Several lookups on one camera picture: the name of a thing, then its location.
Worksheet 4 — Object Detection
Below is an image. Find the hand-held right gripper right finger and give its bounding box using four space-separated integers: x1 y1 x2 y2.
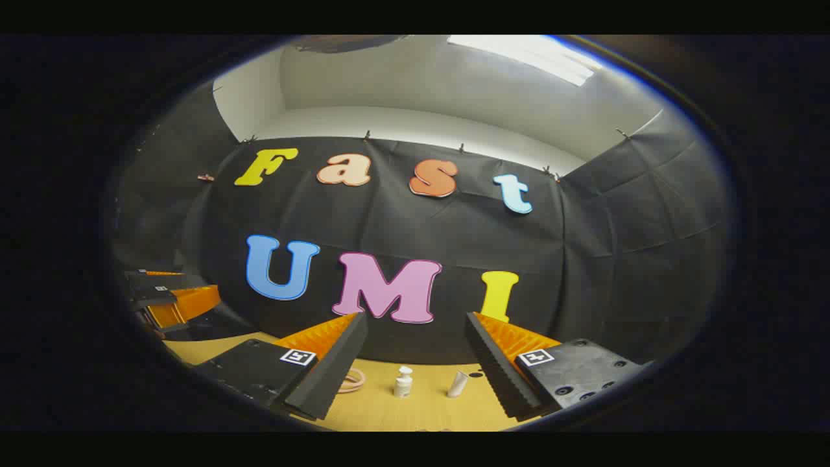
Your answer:
464 311 649 421

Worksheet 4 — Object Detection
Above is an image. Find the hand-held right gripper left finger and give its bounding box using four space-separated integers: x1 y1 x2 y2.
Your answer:
195 311 368 421

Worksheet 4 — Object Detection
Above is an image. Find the black backdrop cloth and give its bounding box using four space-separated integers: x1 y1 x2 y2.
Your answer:
110 81 737 365

